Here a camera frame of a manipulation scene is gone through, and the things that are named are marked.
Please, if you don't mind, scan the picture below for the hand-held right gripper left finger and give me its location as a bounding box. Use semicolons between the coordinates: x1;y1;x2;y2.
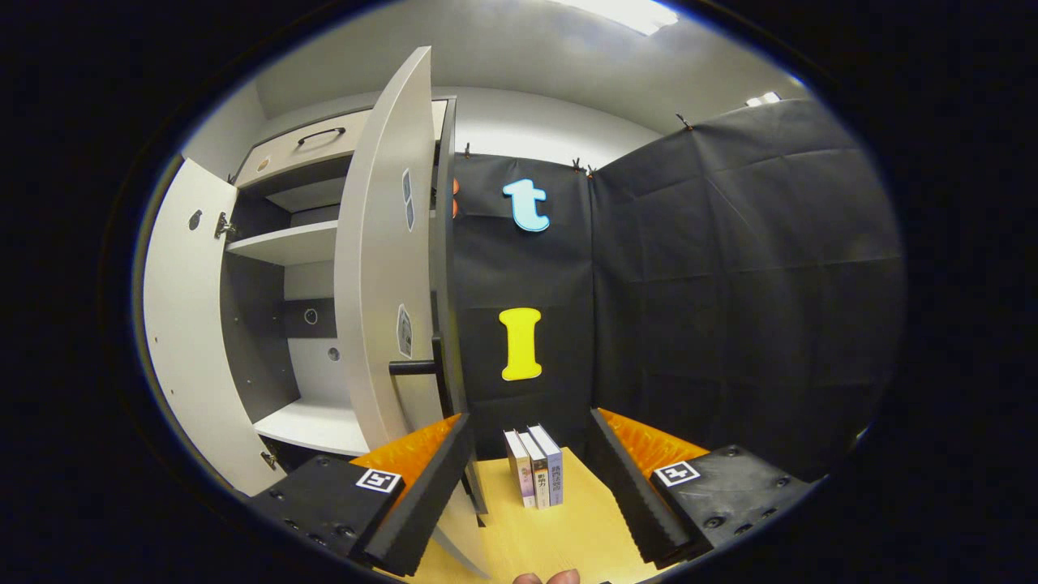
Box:
247;413;475;577

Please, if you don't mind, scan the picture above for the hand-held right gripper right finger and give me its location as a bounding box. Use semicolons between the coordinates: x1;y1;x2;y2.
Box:
588;408;814;569

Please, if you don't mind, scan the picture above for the light grey cabinet door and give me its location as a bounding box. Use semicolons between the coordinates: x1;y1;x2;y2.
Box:
142;157;286;497
334;45;491;578

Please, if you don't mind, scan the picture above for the grey white cabinet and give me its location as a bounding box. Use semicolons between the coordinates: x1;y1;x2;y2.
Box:
219;97;487;516

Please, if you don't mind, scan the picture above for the white cabinet shelf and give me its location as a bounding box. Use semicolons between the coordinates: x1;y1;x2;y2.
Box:
225;221;340;267
253;397;370;457

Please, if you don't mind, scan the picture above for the beige cabinet drawer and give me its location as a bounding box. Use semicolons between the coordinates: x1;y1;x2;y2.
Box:
234;99;448;189

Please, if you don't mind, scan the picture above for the lavender book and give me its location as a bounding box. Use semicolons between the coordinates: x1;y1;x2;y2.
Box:
527;424;564;508

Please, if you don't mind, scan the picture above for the white brown book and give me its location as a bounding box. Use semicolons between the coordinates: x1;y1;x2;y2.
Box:
517;430;551;509

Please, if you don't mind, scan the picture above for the white pink book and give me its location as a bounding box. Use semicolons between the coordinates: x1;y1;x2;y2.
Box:
503;430;536;509

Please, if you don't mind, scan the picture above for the black backdrop cloth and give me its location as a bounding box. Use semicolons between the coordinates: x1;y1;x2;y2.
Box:
450;97;907;483

